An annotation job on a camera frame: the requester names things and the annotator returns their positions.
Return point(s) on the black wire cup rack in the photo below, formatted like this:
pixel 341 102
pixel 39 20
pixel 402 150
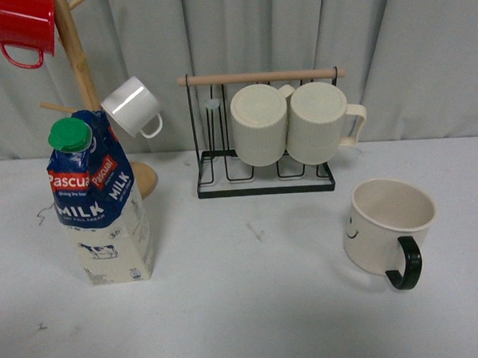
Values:
pixel 220 171

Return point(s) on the red enamel mug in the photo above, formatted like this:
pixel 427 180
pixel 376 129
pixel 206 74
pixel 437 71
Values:
pixel 27 24

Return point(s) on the cream ribbed mug right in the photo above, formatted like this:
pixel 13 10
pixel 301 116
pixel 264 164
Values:
pixel 317 115

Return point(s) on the blue white milk carton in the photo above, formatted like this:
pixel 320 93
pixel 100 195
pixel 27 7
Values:
pixel 97 200

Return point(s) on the cream ribbed mug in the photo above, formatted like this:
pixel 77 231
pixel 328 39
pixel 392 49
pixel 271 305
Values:
pixel 317 115
pixel 259 123

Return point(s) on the cream ribbed mug left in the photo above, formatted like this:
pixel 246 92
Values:
pixel 259 123

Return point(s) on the smiley mug black handle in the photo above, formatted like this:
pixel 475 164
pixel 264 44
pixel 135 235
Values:
pixel 387 224

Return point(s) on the wooden mug tree stand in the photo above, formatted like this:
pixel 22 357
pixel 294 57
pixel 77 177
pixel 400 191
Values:
pixel 145 176

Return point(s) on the white enamel mug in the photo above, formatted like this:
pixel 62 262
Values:
pixel 135 109

